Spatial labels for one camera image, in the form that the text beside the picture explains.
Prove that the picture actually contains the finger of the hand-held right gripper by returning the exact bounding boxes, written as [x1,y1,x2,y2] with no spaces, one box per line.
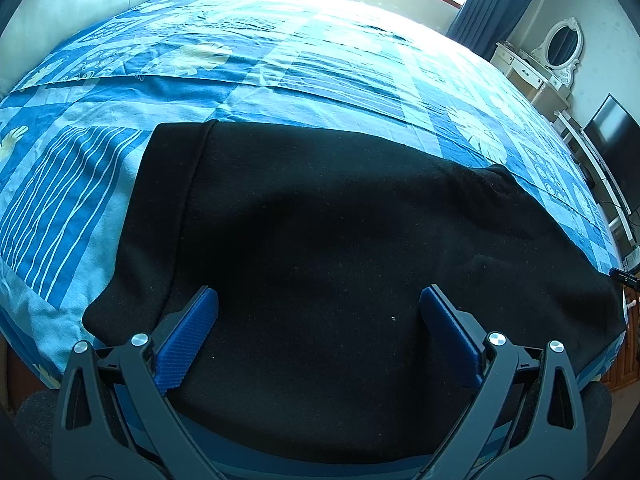
[609,267,640,290]

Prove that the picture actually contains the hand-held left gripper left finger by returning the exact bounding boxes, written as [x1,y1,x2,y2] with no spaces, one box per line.
[55,285,227,480]

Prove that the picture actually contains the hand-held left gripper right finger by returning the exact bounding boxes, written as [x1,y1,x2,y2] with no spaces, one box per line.
[419,284,589,480]

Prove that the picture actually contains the black pants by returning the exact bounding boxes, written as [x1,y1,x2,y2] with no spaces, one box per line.
[82,120,628,466]

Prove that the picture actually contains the white television stand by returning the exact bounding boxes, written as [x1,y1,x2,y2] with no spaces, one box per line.
[550,110,639,252]

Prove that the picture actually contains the black flat television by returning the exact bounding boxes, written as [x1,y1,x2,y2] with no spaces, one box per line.
[582,92,640,202]

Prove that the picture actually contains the white dressing table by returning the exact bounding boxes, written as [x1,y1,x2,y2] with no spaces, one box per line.
[490,40,572,122]

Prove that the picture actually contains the white oval framed mirror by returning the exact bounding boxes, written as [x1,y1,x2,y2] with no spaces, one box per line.
[530,17,585,86]

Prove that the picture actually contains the blue patterned bed sheet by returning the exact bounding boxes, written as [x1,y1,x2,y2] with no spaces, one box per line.
[0,0,632,480]

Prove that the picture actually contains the dark blue curtain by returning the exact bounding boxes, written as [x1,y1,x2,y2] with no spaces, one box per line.
[445,0,557,61]

